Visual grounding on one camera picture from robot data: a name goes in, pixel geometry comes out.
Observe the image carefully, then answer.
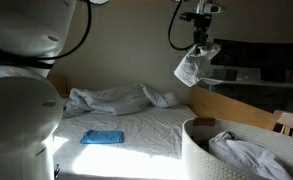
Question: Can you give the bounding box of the wooden bed headboard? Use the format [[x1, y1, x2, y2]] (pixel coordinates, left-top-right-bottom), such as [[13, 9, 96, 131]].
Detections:
[[47, 72, 69, 96]]

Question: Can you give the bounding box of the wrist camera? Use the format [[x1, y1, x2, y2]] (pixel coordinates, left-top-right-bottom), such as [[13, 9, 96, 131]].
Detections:
[[195, 0, 226, 15]]

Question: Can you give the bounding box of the mattress with white sheet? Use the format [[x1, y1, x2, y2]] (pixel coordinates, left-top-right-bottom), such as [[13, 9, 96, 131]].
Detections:
[[51, 104, 199, 180]]

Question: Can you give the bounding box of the white shirt with rainbow print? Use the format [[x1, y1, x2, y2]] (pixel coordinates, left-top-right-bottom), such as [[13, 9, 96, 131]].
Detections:
[[173, 41, 222, 89]]

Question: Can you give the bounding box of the black computer monitor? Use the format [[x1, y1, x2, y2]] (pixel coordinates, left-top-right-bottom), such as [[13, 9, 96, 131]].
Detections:
[[209, 37, 293, 83]]

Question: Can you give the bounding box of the folded blue shirt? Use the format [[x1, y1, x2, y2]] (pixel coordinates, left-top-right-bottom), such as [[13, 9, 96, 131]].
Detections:
[[79, 128, 125, 145]]

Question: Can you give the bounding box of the dark box on desk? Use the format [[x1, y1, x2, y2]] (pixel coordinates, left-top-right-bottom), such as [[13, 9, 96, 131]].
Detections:
[[212, 68, 239, 82]]

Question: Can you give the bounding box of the crumpled white duvet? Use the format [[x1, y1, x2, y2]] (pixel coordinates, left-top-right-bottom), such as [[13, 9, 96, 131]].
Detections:
[[63, 83, 154, 118]]

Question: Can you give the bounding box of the white pillow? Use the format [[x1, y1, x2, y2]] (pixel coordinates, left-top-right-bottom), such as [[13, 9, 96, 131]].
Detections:
[[138, 82, 181, 109]]

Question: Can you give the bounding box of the white desk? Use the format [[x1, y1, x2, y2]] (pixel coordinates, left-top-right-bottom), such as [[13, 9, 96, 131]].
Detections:
[[197, 75, 293, 92]]

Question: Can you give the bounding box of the white woven laundry basket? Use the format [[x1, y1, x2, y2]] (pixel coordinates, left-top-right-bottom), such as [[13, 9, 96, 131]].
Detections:
[[181, 116, 293, 180]]

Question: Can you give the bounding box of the wooden bed footboard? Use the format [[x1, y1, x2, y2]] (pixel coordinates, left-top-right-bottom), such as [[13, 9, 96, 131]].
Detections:
[[188, 83, 278, 132]]

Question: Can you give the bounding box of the pale grey garment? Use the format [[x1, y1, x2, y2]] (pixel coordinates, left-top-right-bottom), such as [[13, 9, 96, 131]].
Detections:
[[208, 130, 293, 180]]

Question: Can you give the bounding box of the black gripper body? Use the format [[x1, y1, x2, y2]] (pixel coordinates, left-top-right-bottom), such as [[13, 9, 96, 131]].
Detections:
[[179, 11, 214, 36]]

